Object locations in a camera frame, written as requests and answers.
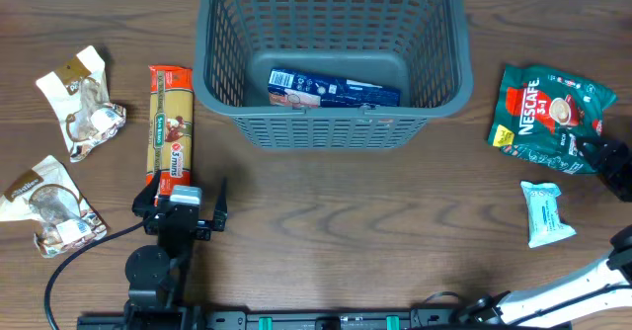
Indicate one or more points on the lower white brown snack bag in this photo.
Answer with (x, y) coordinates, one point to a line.
(47, 194)

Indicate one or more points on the white teal tissue pack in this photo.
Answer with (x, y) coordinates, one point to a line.
(544, 222)

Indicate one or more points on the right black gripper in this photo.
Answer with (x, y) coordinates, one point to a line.
(618, 173)

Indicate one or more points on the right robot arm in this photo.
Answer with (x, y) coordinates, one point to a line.
(602, 285)

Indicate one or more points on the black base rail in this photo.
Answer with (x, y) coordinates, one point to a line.
(321, 320)

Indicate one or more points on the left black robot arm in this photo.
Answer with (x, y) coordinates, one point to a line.
(157, 273)

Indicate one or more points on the white brown snack bag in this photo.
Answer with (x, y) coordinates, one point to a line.
(47, 194)
(78, 94)

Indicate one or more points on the San Remo spaghetti pack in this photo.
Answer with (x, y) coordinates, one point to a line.
(171, 125)

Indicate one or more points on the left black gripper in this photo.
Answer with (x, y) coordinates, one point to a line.
(144, 206)

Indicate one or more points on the green Nescafe coffee bag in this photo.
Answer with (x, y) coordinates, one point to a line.
(541, 112)

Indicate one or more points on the upper white brown snack bag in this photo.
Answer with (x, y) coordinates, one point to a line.
(78, 94)

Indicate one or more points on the grey plastic basket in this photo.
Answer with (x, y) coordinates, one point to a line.
(332, 73)

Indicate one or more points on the blue food box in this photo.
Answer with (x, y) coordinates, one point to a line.
(298, 89)

